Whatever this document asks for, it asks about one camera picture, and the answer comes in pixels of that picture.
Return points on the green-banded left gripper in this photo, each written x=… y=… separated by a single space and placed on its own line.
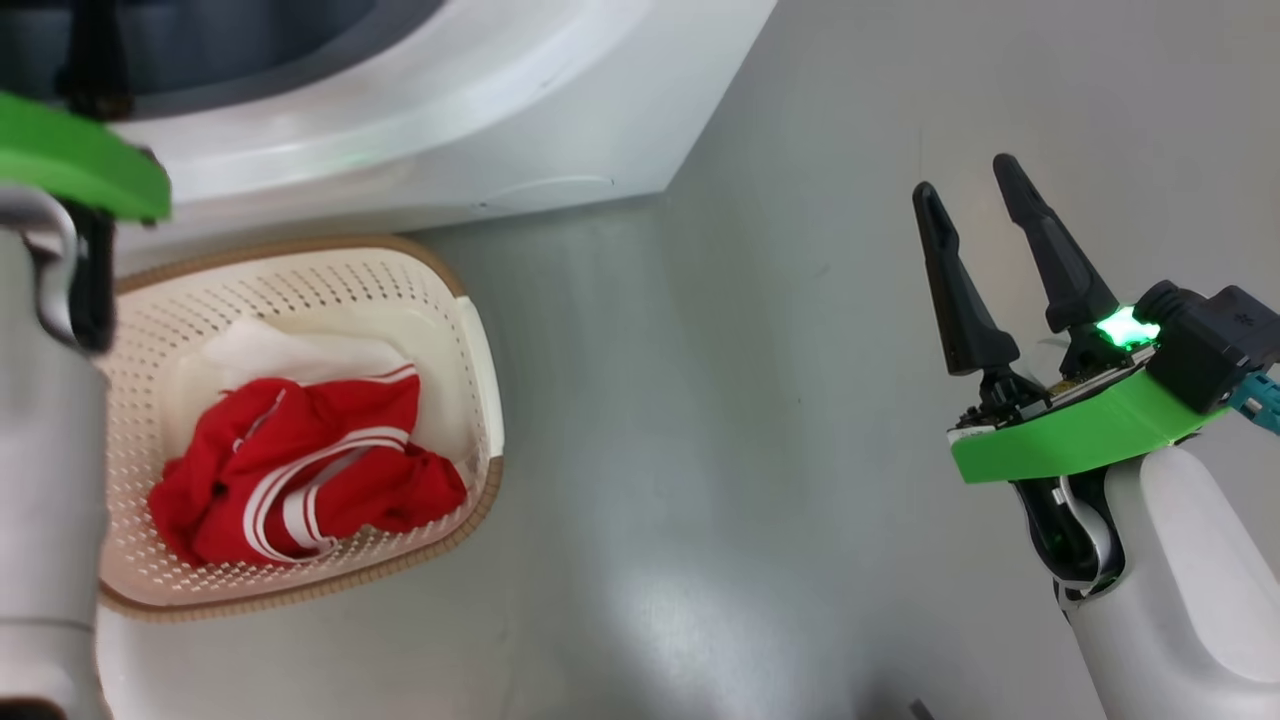
x=70 y=155

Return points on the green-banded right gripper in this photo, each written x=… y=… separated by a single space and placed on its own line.
x=1080 y=430

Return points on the red garment with white stripes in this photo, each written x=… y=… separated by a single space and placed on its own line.
x=330 y=480

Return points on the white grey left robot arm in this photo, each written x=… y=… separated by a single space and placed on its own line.
x=45 y=450

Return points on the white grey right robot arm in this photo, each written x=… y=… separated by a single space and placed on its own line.
x=1190 y=600

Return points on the grey rubber door gasket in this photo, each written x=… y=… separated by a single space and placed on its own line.
x=300 y=50

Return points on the cream perforated laundry basket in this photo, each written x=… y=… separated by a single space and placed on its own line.
x=300 y=290

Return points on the white front-load washing machine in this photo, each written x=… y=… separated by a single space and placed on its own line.
x=500 y=100

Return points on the small grey floor piece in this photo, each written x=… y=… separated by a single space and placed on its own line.
x=920 y=710

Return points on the round white drain filter cover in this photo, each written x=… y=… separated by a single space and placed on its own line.
x=545 y=192

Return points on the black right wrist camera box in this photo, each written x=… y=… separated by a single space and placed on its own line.
x=1215 y=345

